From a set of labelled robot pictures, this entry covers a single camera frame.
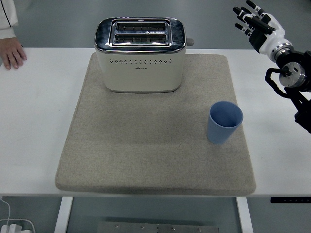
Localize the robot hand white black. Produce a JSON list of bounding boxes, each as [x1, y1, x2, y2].
[[232, 0, 293, 54]]

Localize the blue plastic cup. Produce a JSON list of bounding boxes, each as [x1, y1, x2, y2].
[[207, 101, 244, 145]]

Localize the cream toaster chrome top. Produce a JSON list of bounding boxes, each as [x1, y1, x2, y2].
[[94, 16, 195, 94]]

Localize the black table control panel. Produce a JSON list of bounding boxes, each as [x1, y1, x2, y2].
[[270, 197, 311, 204]]

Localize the beige felt mat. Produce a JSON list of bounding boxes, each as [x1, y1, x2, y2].
[[54, 53, 257, 196]]

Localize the white table leg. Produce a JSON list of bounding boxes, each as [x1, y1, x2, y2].
[[53, 196, 73, 233], [236, 197, 254, 233]]

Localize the grey metal plate with screws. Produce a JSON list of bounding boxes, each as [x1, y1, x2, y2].
[[96, 221, 221, 233]]

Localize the person's hand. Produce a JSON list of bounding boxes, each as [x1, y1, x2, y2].
[[0, 37, 27, 70]]

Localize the white power strip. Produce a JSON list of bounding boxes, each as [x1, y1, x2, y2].
[[0, 219, 35, 233]]

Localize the white plug adapter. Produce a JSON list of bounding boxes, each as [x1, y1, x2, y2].
[[1, 223, 22, 233]]

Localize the white cable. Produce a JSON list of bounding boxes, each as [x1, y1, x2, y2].
[[0, 197, 12, 226]]

